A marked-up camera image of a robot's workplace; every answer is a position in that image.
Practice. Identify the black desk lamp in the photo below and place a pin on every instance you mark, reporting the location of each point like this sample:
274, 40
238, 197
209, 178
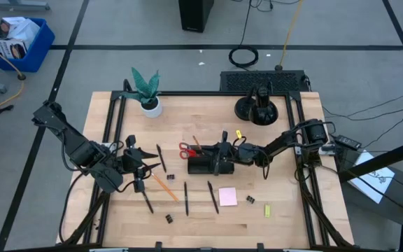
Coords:
262, 112

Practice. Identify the blue plastic bin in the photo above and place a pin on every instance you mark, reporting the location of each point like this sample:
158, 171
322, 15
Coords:
38, 52

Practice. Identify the green snake plant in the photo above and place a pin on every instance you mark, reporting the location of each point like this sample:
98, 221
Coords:
145, 87

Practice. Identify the pink sticky note pad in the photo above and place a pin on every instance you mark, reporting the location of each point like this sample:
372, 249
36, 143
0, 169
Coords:
228, 196

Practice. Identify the black diagonal mount beam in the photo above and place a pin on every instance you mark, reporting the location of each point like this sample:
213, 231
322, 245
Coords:
380, 162

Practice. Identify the black mesh desk organizer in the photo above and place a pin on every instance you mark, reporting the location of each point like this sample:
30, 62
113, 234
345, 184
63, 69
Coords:
205, 167

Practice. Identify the black ballpoint pen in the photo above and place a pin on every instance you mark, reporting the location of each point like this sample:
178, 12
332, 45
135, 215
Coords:
148, 203
186, 199
213, 197
162, 159

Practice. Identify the white paper bag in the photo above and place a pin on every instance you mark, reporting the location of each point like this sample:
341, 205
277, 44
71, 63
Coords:
21, 29

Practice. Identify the white paper sheet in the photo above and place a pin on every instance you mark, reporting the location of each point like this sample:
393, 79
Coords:
380, 178

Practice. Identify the black power adapter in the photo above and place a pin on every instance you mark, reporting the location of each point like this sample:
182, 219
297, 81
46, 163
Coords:
346, 141

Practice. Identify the white plant pot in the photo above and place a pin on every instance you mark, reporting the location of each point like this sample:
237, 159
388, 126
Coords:
151, 110

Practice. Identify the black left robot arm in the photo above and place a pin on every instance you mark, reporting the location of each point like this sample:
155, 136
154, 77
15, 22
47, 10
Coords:
79, 150

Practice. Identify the black binder clip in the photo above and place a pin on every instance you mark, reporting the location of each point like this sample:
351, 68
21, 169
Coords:
169, 218
170, 177
250, 199

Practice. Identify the black computer tower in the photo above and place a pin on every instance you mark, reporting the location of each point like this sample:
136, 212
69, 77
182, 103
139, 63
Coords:
194, 14

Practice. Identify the black vented computer case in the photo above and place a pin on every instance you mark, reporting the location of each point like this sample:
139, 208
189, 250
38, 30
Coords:
262, 81

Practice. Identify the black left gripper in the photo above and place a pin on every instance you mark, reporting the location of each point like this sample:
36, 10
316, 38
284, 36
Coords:
131, 161

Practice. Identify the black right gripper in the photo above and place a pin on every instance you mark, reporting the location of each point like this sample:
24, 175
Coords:
229, 154

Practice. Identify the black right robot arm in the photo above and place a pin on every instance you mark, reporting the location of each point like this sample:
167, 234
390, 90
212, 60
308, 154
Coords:
292, 138

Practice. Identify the white printed carton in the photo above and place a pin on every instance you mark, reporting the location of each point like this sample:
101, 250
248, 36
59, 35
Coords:
10, 49

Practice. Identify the black metal table frame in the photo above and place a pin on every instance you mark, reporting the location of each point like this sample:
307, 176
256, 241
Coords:
205, 94

